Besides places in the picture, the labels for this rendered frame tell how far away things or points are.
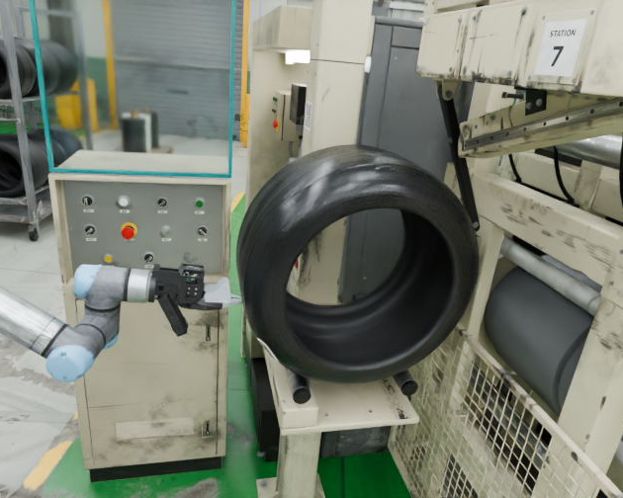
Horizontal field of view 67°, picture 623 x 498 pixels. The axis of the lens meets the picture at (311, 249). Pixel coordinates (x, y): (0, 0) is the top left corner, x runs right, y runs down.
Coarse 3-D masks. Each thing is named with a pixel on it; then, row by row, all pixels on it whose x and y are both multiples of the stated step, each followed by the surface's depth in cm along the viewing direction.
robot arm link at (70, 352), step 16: (0, 288) 91; (0, 304) 89; (16, 304) 90; (32, 304) 93; (0, 320) 88; (16, 320) 89; (32, 320) 90; (48, 320) 92; (16, 336) 90; (32, 336) 90; (48, 336) 91; (64, 336) 92; (80, 336) 94; (96, 336) 98; (48, 352) 91; (64, 352) 90; (80, 352) 91; (96, 352) 96; (48, 368) 90; (64, 368) 90; (80, 368) 91
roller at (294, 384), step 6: (288, 372) 120; (288, 378) 118; (294, 378) 116; (300, 378) 116; (306, 378) 118; (294, 384) 114; (300, 384) 113; (306, 384) 114; (294, 390) 113; (300, 390) 112; (306, 390) 112; (294, 396) 112; (300, 396) 112; (306, 396) 113; (300, 402) 113; (306, 402) 114
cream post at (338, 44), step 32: (320, 0) 117; (352, 0) 116; (320, 32) 118; (352, 32) 119; (320, 64) 120; (352, 64) 122; (320, 96) 123; (352, 96) 125; (320, 128) 126; (352, 128) 128; (320, 256) 141; (320, 288) 145; (288, 448) 167; (288, 480) 173
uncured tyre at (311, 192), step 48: (288, 192) 99; (336, 192) 95; (384, 192) 97; (432, 192) 100; (240, 240) 112; (288, 240) 96; (432, 240) 132; (240, 288) 106; (384, 288) 139; (432, 288) 131; (288, 336) 105; (336, 336) 137; (384, 336) 133; (432, 336) 113
